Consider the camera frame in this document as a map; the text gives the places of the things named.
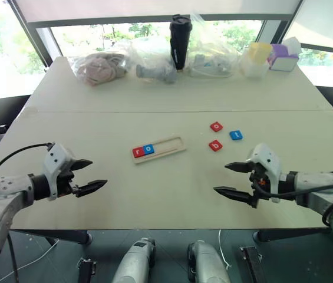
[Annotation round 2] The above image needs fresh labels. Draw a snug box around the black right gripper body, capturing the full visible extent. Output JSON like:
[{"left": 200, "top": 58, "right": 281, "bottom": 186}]
[{"left": 248, "top": 163, "right": 273, "bottom": 209}]

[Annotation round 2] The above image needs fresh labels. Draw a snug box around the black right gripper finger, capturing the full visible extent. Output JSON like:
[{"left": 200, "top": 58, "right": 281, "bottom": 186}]
[
  {"left": 224, "top": 162, "right": 254, "bottom": 174},
  {"left": 213, "top": 186, "right": 255, "bottom": 205}
]

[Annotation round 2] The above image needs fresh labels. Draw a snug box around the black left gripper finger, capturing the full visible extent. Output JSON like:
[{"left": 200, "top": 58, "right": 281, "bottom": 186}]
[
  {"left": 75, "top": 179, "right": 108, "bottom": 198},
  {"left": 71, "top": 159, "right": 94, "bottom": 172}
]

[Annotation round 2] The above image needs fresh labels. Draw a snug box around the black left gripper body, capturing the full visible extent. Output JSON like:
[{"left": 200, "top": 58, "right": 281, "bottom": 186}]
[{"left": 55, "top": 165, "right": 81, "bottom": 198}]

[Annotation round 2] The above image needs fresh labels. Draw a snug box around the blue letter tile t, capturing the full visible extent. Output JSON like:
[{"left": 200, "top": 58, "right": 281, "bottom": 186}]
[{"left": 229, "top": 130, "right": 245, "bottom": 142}]

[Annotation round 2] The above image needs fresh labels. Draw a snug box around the red letter tile b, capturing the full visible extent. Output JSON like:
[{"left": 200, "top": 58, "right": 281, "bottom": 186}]
[{"left": 207, "top": 139, "right": 223, "bottom": 153}]

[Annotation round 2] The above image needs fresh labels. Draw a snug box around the wooden letter tray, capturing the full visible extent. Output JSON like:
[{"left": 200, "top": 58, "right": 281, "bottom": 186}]
[{"left": 131, "top": 136, "right": 187, "bottom": 166}]

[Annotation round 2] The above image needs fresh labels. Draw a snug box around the silver right robot leg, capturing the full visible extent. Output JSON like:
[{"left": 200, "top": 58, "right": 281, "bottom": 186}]
[{"left": 187, "top": 240, "right": 232, "bottom": 283}]

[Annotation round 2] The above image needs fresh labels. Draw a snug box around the silver robot leg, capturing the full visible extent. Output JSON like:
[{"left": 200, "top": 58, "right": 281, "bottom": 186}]
[
  {"left": 111, "top": 238, "right": 157, "bottom": 283},
  {"left": 187, "top": 240, "right": 232, "bottom": 283}
]

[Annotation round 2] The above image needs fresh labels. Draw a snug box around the silver left robot leg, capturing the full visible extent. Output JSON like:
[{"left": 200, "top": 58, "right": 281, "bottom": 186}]
[{"left": 111, "top": 238, "right": 157, "bottom": 283}]

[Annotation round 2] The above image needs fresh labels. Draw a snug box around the black table leg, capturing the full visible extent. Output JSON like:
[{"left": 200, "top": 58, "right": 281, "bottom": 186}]
[
  {"left": 252, "top": 226, "right": 332, "bottom": 243},
  {"left": 9, "top": 229, "right": 93, "bottom": 246}
]

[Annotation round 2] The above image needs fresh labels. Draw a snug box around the clear bag with pink cloth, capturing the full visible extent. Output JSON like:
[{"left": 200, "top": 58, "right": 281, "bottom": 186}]
[{"left": 71, "top": 50, "right": 131, "bottom": 87}]

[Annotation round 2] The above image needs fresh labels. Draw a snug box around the purple white tissue box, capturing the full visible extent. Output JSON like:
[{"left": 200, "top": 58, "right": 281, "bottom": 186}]
[{"left": 268, "top": 36, "right": 303, "bottom": 73}]

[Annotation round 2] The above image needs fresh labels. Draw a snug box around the clear bag with grey object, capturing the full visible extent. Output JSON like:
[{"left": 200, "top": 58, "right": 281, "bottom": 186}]
[{"left": 121, "top": 37, "right": 179, "bottom": 85}]

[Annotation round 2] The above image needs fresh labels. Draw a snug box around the yellow plastic cup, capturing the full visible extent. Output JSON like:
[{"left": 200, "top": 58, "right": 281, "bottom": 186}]
[{"left": 248, "top": 41, "right": 272, "bottom": 64}]

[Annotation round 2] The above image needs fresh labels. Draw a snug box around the black travel tumbler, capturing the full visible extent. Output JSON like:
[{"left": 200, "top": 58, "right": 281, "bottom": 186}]
[{"left": 169, "top": 14, "right": 193, "bottom": 71}]

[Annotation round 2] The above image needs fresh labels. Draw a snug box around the narrow white roller blind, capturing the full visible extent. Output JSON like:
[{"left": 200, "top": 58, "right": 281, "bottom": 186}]
[{"left": 283, "top": 0, "right": 333, "bottom": 48}]

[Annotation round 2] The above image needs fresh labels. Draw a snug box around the wide white roller blind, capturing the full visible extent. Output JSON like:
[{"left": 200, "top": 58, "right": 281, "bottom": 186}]
[{"left": 15, "top": 0, "right": 303, "bottom": 18}]

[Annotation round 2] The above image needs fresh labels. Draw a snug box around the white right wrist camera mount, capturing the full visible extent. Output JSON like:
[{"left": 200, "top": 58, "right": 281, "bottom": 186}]
[{"left": 247, "top": 143, "right": 283, "bottom": 204}]

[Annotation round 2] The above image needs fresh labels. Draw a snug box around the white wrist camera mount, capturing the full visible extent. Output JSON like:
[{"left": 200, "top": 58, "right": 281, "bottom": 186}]
[
  {"left": 42, "top": 143, "right": 77, "bottom": 202},
  {"left": 247, "top": 143, "right": 283, "bottom": 204}
]

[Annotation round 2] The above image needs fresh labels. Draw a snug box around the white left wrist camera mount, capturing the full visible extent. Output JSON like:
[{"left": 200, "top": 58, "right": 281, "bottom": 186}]
[{"left": 42, "top": 143, "right": 77, "bottom": 202}]

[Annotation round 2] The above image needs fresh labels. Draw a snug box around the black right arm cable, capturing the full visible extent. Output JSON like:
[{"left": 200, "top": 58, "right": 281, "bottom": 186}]
[{"left": 253, "top": 170, "right": 333, "bottom": 226}]

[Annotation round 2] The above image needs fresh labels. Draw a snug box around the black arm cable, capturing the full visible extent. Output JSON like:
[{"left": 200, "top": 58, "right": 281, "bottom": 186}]
[
  {"left": 253, "top": 170, "right": 333, "bottom": 226},
  {"left": 0, "top": 142, "right": 55, "bottom": 283}
]

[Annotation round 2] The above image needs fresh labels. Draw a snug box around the white floor cord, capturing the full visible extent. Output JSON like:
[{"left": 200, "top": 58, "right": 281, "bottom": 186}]
[
  {"left": 15, "top": 238, "right": 61, "bottom": 272},
  {"left": 217, "top": 229, "right": 233, "bottom": 271}
]

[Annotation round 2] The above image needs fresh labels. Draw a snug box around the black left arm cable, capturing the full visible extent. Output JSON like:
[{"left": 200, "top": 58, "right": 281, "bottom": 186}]
[{"left": 0, "top": 142, "right": 55, "bottom": 283}]

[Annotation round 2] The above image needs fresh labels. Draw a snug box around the black metal floor bracket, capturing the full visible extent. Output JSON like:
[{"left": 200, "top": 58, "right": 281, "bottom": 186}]
[
  {"left": 239, "top": 245, "right": 263, "bottom": 283},
  {"left": 77, "top": 257, "right": 98, "bottom": 283}
]

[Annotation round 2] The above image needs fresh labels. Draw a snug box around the clear bag with white cables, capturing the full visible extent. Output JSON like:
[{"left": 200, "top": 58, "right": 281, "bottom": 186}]
[{"left": 183, "top": 11, "right": 242, "bottom": 79}]

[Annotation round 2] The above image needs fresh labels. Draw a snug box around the dark window frame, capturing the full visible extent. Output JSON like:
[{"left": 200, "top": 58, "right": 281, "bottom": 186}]
[{"left": 9, "top": 0, "right": 333, "bottom": 69}]

